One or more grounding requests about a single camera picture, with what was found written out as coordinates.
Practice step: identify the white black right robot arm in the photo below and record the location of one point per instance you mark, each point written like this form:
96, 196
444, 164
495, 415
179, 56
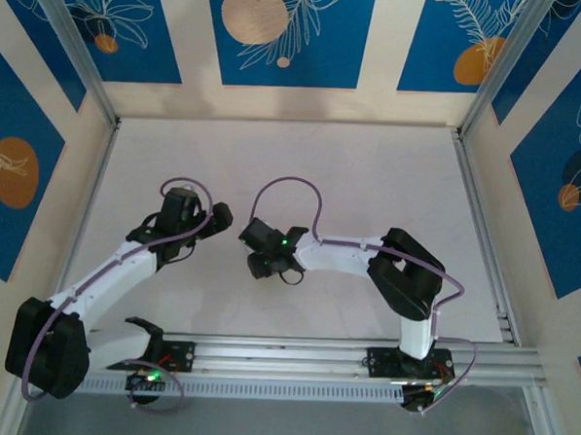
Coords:
337, 259

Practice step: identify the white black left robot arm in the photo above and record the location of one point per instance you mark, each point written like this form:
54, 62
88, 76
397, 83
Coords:
107, 276

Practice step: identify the black controller board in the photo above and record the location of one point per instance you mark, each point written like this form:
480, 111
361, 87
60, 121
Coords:
140, 380
415, 399

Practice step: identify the wide aluminium base rail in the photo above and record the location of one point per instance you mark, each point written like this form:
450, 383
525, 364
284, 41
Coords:
273, 358

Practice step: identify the aluminium table side rail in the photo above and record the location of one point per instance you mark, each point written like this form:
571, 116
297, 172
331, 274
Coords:
87, 212
469, 173

